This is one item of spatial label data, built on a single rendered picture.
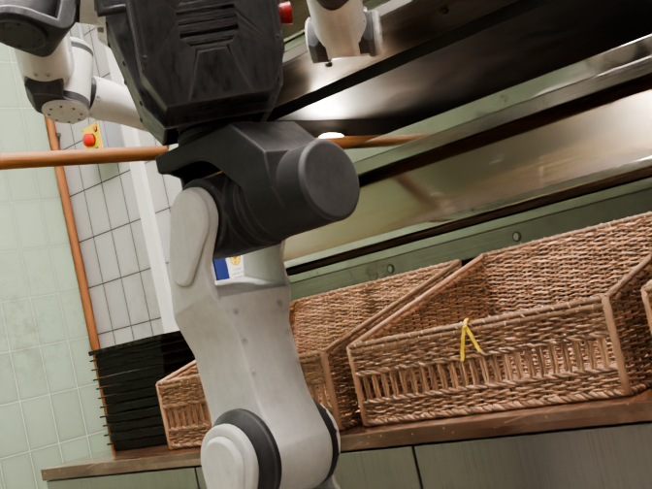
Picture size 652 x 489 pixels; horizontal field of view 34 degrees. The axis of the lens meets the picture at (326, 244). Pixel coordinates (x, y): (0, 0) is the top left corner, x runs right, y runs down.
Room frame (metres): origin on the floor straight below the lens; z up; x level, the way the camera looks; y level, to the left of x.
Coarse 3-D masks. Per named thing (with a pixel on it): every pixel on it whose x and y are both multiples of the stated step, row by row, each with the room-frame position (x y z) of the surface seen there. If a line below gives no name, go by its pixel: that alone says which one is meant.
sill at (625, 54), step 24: (624, 48) 2.02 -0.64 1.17; (648, 48) 1.98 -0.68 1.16; (552, 72) 2.13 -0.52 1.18; (576, 72) 2.09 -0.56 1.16; (600, 72) 2.06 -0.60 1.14; (504, 96) 2.21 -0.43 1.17; (528, 96) 2.17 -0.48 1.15; (432, 120) 2.35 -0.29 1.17; (456, 120) 2.31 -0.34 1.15; (360, 144) 2.50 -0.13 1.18; (384, 144) 2.45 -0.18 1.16
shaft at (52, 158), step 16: (336, 144) 2.49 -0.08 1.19; (352, 144) 2.54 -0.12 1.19; (0, 160) 1.86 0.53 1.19; (16, 160) 1.88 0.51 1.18; (32, 160) 1.90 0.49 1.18; (48, 160) 1.93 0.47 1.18; (64, 160) 1.95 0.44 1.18; (80, 160) 1.98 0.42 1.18; (96, 160) 2.01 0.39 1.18; (112, 160) 2.03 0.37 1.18; (128, 160) 2.07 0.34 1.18; (144, 160) 2.10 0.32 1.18
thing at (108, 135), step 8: (96, 120) 3.09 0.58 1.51; (88, 128) 3.11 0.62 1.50; (104, 128) 3.09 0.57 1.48; (112, 128) 3.11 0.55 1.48; (96, 136) 3.09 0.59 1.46; (104, 136) 3.08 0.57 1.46; (112, 136) 3.10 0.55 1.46; (120, 136) 3.13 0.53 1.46; (96, 144) 3.10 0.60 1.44; (104, 144) 3.08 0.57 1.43; (112, 144) 3.10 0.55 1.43; (120, 144) 3.12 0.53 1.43
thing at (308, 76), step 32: (416, 0) 2.15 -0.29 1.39; (448, 0) 2.17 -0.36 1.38; (480, 0) 2.19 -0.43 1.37; (512, 0) 2.20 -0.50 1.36; (384, 32) 2.31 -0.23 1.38; (416, 32) 2.33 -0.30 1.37; (288, 64) 2.44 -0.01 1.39; (320, 64) 2.46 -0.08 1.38; (352, 64) 2.48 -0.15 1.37; (288, 96) 2.66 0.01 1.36
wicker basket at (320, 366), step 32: (352, 288) 2.54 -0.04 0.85; (384, 288) 2.46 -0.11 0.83; (416, 288) 2.19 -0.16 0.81; (320, 320) 2.61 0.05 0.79; (352, 320) 2.53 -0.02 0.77; (320, 352) 1.98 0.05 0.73; (160, 384) 2.35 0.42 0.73; (192, 384) 2.28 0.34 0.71; (320, 384) 2.00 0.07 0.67; (352, 384) 2.02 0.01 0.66; (192, 416) 2.42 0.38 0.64; (352, 416) 2.01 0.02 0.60
